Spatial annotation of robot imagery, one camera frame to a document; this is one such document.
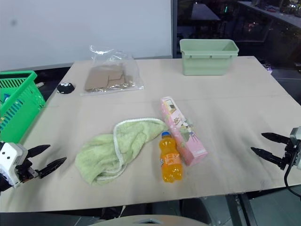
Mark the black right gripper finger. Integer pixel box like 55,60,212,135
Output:
261,132,292,145
250,146,287,170

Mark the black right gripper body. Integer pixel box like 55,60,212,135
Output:
283,140,297,170

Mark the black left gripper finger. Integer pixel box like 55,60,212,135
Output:
26,144,51,163
38,157,67,179

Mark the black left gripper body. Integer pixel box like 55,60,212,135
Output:
15,159,40,183

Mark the green plastic basket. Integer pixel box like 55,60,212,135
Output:
0,70,46,144

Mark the light green towel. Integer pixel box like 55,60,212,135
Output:
75,117,169,186

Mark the black round toy with eyes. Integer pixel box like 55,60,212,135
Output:
56,81,76,95

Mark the pink printed carton box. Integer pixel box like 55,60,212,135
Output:
160,96,208,166

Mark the orange soda bottle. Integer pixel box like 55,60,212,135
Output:
158,131,183,183

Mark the pale green plastic bin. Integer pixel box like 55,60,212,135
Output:
179,38,239,76

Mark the clear bag with cardboard pieces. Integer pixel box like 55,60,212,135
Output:
79,45,144,96

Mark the grey rounded shape below table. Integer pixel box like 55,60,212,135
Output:
88,213,207,226

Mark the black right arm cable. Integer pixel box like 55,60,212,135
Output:
283,164,301,199

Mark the dark metal table frame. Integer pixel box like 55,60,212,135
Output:
223,192,259,226

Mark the dark window frame post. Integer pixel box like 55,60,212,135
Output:
170,0,179,58

